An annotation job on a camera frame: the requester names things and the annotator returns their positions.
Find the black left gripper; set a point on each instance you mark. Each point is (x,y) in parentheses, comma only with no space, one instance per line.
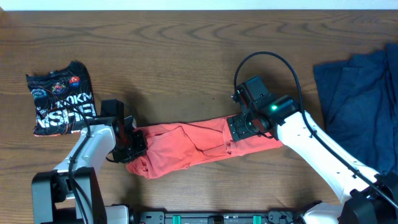
(142,147)

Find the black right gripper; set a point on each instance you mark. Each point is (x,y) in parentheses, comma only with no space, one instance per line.
(238,129)

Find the orange red t-shirt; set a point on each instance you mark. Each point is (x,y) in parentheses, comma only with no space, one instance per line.
(177,146)

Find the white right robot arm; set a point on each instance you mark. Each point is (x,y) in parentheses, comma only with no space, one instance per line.
(365,195)

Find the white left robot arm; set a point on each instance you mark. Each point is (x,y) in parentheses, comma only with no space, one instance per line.
(70,193)

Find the black printed folded shirt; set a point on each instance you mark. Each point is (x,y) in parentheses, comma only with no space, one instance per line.
(63,100)

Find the dark blue denim garment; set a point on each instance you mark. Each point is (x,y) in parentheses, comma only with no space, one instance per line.
(359,105)

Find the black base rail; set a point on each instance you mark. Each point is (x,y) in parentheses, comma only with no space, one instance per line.
(272,217)

